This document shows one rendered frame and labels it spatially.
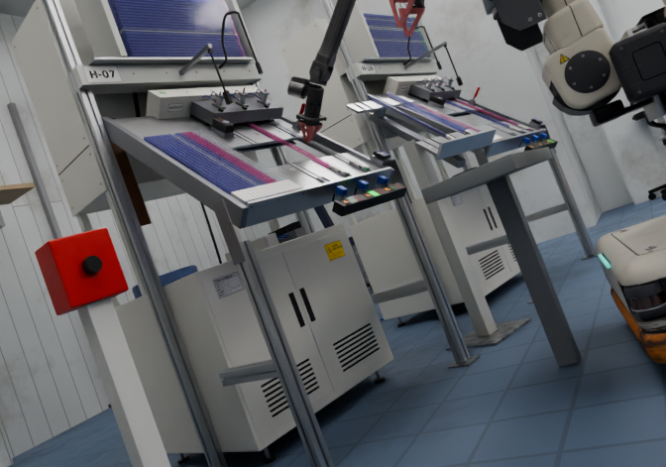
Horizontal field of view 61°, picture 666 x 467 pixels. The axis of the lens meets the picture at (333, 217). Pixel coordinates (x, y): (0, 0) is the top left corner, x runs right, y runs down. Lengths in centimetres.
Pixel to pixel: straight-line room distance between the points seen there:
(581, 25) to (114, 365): 138
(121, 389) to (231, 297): 52
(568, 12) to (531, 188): 316
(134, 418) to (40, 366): 330
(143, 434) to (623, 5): 485
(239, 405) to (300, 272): 50
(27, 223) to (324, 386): 341
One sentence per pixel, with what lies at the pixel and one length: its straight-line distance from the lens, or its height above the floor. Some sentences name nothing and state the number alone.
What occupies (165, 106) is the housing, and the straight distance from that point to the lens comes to 209.
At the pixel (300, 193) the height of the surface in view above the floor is 72.
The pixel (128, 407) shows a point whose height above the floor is 37.
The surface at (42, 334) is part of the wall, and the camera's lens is 474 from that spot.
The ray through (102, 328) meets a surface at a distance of 141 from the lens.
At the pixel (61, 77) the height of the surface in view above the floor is 143.
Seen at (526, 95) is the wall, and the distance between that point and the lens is 467.
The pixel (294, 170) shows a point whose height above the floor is 82.
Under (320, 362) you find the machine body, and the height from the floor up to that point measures 20.
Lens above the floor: 54
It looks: 3 degrees up
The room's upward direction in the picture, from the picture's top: 21 degrees counter-clockwise
